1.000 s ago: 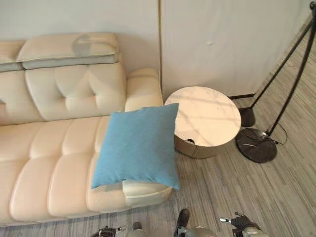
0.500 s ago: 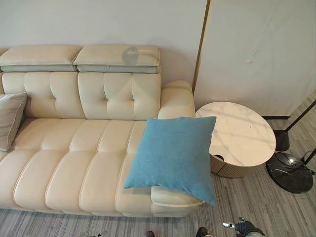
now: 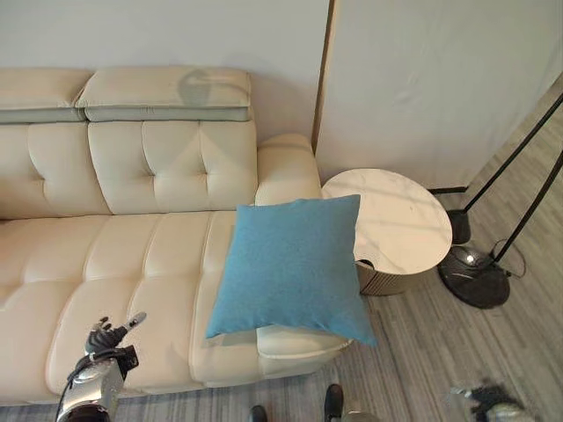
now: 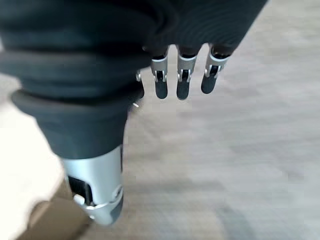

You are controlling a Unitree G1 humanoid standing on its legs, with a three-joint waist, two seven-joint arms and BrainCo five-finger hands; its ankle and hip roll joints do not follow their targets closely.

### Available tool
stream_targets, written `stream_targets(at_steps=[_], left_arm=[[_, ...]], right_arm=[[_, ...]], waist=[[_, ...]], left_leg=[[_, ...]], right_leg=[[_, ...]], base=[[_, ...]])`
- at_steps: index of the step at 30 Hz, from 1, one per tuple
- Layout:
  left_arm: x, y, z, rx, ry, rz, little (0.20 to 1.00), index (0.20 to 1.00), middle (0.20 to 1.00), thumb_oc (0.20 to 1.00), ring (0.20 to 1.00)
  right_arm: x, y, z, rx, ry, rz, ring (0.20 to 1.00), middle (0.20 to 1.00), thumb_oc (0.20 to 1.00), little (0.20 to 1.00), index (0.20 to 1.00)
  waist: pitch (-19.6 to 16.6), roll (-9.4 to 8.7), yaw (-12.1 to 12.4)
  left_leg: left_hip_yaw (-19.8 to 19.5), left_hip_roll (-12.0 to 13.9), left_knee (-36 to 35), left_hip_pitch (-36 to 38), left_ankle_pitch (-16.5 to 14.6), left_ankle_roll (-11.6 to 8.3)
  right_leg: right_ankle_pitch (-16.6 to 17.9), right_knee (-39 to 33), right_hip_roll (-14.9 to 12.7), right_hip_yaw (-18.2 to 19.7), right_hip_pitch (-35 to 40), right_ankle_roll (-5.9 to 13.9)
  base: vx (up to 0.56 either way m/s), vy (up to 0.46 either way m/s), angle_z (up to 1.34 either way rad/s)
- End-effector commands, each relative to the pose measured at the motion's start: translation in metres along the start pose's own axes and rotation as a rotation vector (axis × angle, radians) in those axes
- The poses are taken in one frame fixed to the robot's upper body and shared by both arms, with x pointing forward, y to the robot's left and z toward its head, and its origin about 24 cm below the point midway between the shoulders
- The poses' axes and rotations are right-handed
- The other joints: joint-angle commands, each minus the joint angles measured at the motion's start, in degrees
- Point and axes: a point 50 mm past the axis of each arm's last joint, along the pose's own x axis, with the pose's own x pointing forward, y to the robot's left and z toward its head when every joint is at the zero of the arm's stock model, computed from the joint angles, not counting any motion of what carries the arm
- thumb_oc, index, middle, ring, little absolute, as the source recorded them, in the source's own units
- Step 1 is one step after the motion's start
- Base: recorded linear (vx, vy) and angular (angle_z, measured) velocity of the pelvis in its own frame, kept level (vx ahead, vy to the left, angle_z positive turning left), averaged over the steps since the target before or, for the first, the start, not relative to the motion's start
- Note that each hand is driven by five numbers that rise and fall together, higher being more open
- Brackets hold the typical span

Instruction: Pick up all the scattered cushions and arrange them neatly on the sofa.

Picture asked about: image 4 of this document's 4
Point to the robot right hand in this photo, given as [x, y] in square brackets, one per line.
[82, 75]

